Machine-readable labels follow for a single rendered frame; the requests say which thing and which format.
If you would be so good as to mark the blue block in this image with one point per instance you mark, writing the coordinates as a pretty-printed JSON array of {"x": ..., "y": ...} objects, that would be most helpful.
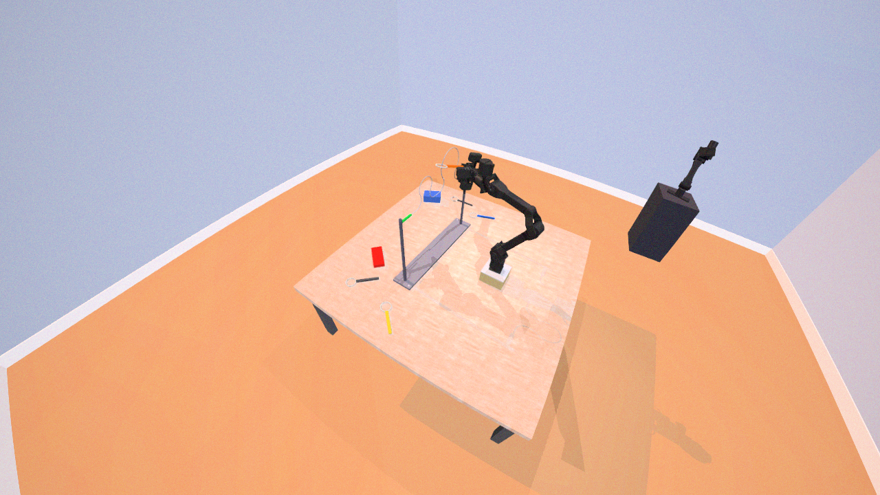
[{"x": 427, "y": 198}]

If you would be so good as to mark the red block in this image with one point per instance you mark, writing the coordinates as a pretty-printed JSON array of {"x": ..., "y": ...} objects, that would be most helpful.
[{"x": 377, "y": 256}]

